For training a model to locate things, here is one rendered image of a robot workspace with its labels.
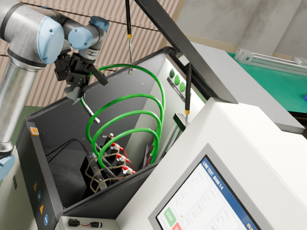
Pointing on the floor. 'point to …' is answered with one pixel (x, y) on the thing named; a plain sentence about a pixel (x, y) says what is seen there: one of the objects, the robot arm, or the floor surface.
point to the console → (232, 165)
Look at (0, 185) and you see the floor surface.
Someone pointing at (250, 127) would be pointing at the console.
